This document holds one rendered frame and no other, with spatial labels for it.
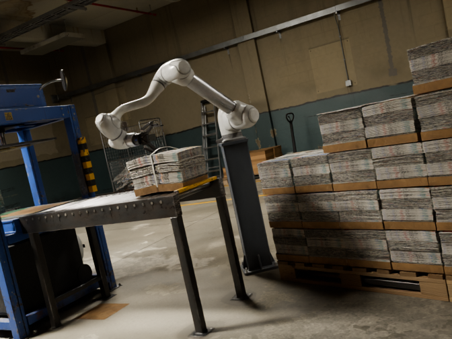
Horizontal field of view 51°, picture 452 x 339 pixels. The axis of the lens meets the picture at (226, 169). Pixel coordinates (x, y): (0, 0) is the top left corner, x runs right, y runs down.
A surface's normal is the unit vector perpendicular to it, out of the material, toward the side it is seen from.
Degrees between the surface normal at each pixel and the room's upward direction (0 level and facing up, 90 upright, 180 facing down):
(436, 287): 90
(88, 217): 90
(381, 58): 90
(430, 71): 90
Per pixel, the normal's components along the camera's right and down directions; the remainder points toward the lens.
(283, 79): -0.48, 0.17
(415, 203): -0.73, 0.20
